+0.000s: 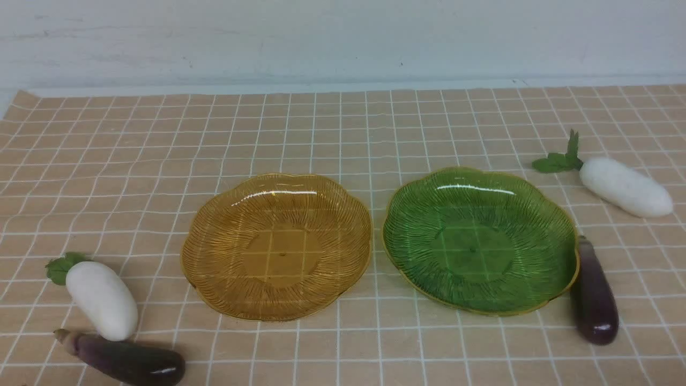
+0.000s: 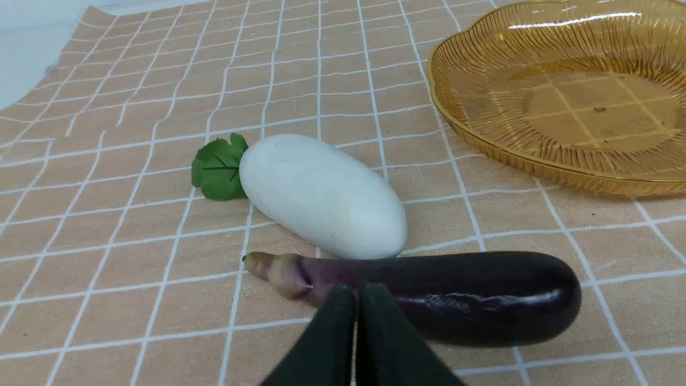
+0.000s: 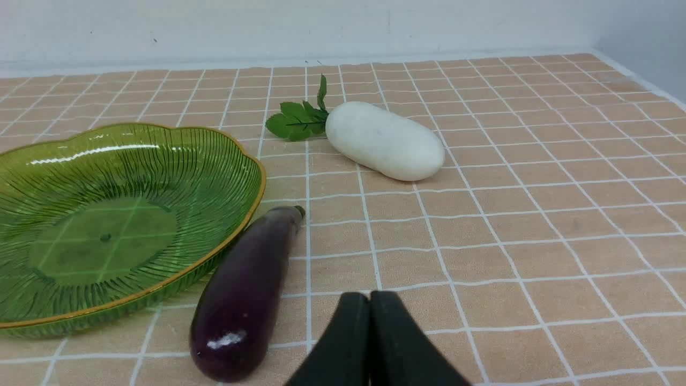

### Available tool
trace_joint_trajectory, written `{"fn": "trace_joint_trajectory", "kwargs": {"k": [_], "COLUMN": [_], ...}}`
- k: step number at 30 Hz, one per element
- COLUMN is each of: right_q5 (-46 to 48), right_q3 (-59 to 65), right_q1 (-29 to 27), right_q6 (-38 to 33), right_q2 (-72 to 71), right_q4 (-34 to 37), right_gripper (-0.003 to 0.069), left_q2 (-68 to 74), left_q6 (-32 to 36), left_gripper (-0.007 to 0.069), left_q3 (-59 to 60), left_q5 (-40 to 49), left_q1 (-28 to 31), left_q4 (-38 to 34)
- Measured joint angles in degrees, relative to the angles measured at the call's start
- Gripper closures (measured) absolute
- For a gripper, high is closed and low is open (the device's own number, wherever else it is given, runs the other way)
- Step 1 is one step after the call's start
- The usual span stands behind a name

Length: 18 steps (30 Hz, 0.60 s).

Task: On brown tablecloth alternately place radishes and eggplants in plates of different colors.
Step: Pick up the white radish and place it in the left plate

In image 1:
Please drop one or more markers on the purple eggplant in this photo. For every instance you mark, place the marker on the purple eggplant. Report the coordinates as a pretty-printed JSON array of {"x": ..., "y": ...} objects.
[
  {"x": 127, "y": 362},
  {"x": 593, "y": 303}
]

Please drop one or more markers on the orange checkered tablecloth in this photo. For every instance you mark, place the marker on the orange checkered tablecloth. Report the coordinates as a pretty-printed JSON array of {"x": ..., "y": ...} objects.
[{"x": 121, "y": 177}]

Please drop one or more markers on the white radish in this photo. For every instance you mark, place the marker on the white radish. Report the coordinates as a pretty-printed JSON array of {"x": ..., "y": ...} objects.
[
  {"x": 624, "y": 187},
  {"x": 99, "y": 292}
]

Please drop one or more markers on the green ribbed glass plate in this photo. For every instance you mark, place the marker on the green ribbed glass plate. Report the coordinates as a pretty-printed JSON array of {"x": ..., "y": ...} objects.
[{"x": 485, "y": 242}]

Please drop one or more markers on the amber ribbed glass plate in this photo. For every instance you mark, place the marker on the amber ribbed glass plate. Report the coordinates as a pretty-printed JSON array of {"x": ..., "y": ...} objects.
[{"x": 277, "y": 247}]

